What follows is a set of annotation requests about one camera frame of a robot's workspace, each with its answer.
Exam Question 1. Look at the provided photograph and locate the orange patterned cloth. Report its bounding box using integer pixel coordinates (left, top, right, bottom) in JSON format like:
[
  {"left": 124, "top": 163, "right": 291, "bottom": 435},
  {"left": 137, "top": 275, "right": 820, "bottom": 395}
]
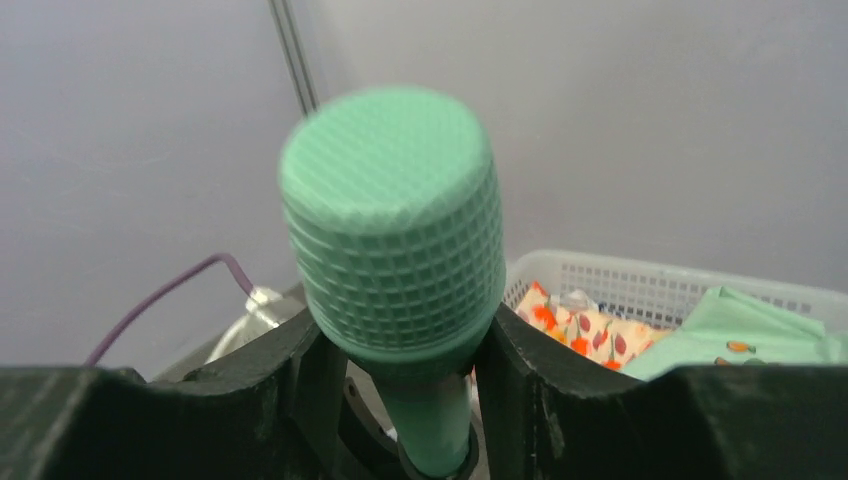
[{"left": 514, "top": 283, "right": 671, "bottom": 371}]

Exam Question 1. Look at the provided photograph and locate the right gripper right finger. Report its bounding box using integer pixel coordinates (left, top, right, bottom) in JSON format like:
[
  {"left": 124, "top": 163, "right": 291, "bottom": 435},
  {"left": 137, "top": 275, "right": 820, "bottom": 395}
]
[{"left": 475, "top": 306, "right": 847, "bottom": 479}]

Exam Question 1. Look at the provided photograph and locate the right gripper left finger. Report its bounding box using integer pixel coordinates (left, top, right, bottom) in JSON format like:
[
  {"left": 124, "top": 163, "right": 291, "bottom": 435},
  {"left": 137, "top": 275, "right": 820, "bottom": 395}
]
[{"left": 1, "top": 312, "right": 346, "bottom": 479}]

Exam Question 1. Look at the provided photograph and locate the green patterned cloth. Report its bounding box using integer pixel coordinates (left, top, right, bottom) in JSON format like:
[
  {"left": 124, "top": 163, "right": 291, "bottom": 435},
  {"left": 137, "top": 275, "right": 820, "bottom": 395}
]
[{"left": 621, "top": 287, "right": 847, "bottom": 381}]

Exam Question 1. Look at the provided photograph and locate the green microphone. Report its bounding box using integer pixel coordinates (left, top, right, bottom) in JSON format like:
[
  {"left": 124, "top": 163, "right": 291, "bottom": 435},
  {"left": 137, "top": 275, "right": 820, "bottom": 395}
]
[{"left": 278, "top": 86, "right": 506, "bottom": 478}]

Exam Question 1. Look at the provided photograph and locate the white plastic basket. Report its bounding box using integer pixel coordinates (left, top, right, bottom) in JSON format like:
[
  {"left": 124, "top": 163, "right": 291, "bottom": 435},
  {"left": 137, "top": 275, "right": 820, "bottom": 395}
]
[{"left": 503, "top": 250, "right": 847, "bottom": 331}]

